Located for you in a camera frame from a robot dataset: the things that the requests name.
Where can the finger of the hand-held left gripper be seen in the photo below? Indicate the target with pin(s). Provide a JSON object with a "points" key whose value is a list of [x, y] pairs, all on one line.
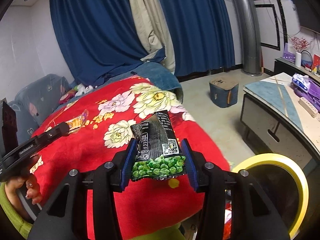
{"points": [[53, 133]]}

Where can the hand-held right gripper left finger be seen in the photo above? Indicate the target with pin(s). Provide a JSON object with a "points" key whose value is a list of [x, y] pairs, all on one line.
{"points": [[130, 160]]}

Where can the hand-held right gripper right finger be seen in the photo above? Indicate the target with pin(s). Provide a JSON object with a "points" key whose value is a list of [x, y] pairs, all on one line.
{"points": [[188, 160]]}

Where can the orange snack wrapper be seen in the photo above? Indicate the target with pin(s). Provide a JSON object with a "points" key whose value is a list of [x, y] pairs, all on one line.
{"points": [[77, 122]]}

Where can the green pea snack packet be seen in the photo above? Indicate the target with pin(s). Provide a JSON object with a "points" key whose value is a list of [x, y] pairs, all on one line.
{"points": [[157, 140]]}

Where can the yellow-rimmed trash bin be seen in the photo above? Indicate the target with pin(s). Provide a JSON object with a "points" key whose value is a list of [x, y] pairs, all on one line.
{"points": [[275, 160]]}

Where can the person's left forearm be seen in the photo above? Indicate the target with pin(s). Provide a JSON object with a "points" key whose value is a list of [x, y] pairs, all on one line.
{"points": [[10, 220]]}

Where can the person's left hand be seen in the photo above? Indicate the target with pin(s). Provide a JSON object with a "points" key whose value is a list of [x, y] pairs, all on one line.
{"points": [[31, 187]]}

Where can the red floral blanket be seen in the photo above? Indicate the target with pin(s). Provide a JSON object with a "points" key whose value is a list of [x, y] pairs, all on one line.
{"points": [[87, 150]]}

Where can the red plush toy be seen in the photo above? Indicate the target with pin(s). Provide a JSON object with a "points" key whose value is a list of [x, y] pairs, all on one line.
{"points": [[66, 97]]}

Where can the green toy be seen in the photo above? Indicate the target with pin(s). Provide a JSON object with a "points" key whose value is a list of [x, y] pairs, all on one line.
{"points": [[75, 88]]}

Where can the white plush toy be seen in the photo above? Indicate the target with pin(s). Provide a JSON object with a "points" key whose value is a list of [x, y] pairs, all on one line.
{"points": [[85, 90]]}

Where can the red wrapper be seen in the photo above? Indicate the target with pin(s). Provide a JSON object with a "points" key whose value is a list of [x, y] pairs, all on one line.
{"points": [[228, 217]]}

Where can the blue stool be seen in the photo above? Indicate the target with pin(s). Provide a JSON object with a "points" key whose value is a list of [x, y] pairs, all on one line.
{"points": [[222, 92]]}

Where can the green garment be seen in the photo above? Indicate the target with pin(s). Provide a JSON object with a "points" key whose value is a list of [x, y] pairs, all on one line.
{"points": [[155, 235]]}

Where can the blue bedsheet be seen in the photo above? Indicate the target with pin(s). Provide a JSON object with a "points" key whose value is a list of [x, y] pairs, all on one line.
{"points": [[160, 77]]}

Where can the coffee table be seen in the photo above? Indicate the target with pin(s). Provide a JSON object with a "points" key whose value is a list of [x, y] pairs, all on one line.
{"points": [[270, 97]]}

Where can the beige and blue cloth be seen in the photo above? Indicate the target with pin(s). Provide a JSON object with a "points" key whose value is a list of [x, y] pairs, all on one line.
{"points": [[153, 56]]}

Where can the beige power strip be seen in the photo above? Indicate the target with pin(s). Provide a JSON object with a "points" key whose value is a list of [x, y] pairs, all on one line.
{"points": [[308, 106]]}

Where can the beige curtain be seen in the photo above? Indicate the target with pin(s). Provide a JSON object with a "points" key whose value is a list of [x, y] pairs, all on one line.
{"points": [[150, 25]]}

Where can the tissue pack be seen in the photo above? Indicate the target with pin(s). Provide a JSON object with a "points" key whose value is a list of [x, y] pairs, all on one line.
{"points": [[301, 81]]}

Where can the silver standing air conditioner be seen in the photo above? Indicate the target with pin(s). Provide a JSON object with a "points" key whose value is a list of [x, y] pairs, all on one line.
{"points": [[247, 30]]}

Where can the purple bag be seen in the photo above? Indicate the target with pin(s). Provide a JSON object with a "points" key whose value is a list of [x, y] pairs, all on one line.
{"points": [[313, 90]]}

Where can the purple box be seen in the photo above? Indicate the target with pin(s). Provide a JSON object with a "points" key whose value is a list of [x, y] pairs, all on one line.
{"points": [[288, 55]]}

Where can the white vase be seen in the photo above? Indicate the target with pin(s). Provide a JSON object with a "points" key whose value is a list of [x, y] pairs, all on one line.
{"points": [[298, 59]]}

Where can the round ornament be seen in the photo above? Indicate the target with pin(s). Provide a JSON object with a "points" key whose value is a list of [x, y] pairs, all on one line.
{"points": [[307, 60]]}

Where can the colourful picture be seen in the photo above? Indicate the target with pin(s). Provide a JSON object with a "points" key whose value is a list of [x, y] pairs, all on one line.
{"points": [[316, 65]]}

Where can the red flower sprigs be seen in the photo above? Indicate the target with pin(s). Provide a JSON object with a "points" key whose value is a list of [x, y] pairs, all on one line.
{"points": [[300, 43]]}

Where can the black television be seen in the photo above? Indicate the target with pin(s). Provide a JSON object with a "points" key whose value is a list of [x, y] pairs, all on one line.
{"points": [[307, 5]]}

